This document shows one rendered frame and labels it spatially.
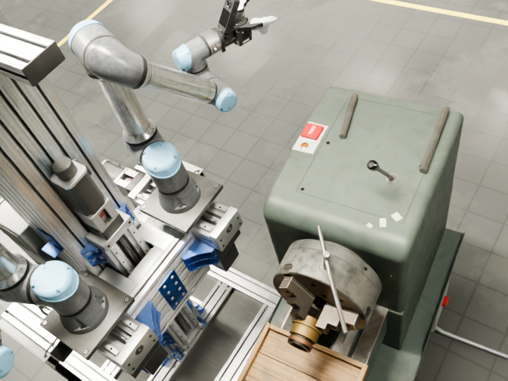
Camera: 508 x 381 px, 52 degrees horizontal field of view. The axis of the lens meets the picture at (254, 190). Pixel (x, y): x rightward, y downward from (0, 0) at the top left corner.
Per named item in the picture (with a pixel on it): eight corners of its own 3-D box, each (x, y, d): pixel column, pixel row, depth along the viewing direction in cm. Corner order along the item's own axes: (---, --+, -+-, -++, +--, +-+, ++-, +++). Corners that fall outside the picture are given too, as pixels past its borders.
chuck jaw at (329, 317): (329, 292, 158) (367, 304, 152) (332, 301, 161) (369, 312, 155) (314, 324, 153) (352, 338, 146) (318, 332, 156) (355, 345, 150)
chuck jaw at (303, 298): (310, 288, 162) (284, 265, 158) (320, 288, 158) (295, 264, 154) (295, 319, 157) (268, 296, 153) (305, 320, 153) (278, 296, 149)
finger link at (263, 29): (278, 29, 175) (251, 31, 176) (277, 14, 170) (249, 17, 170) (279, 35, 173) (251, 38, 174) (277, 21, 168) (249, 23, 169)
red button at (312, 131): (308, 125, 183) (307, 122, 181) (323, 129, 180) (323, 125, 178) (301, 137, 180) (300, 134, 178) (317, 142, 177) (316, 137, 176)
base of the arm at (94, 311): (53, 320, 165) (37, 306, 157) (85, 282, 171) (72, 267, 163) (85, 342, 158) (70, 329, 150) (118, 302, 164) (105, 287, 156)
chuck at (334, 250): (290, 271, 184) (287, 225, 158) (376, 308, 173) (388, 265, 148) (286, 279, 182) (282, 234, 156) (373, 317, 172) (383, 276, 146)
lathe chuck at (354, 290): (286, 280, 182) (282, 234, 156) (373, 317, 172) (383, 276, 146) (274, 302, 178) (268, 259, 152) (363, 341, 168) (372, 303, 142)
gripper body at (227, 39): (241, 27, 180) (212, 44, 177) (237, 7, 172) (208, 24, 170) (254, 38, 176) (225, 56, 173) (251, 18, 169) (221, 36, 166)
